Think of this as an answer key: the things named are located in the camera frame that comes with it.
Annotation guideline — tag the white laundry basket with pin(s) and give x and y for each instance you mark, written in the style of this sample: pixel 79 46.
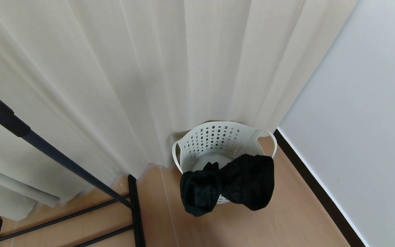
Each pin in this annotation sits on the white laundry basket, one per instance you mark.
pixel 218 137

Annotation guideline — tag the black shorts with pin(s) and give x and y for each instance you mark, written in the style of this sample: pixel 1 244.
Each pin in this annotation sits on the black shorts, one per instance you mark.
pixel 249 181

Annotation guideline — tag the white curtain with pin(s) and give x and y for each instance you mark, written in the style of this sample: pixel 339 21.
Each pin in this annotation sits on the white curtain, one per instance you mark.
pixel 5 195
pixel 149 68

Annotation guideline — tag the black garment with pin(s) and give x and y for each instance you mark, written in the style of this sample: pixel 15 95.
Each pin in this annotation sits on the black garment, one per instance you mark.
pixel 199 192

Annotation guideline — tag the black clothes rack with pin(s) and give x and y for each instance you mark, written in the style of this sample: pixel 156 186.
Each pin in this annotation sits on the black clothes rack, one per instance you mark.
pixel 3 118

